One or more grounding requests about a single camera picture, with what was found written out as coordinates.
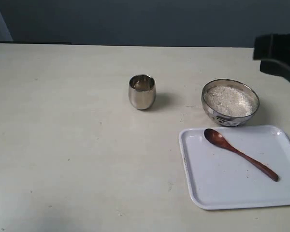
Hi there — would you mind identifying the steel bowl of rice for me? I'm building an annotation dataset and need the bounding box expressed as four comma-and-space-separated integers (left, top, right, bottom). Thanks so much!
201, 79, 260, 127

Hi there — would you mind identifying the dark red wooden spoon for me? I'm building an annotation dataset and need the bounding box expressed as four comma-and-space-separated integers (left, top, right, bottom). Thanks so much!
203, 128, 279, 182

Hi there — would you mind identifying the white plastic tray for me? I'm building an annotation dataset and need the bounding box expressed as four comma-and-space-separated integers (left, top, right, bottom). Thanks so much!
178, 125, 290, 210

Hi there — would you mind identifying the small steel cup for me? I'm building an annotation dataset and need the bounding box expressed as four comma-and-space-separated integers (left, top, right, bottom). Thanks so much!
128, 74, 156, 110

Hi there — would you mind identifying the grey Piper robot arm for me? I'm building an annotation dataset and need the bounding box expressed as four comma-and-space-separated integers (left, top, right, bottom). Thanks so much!
253, 33, 290, 82

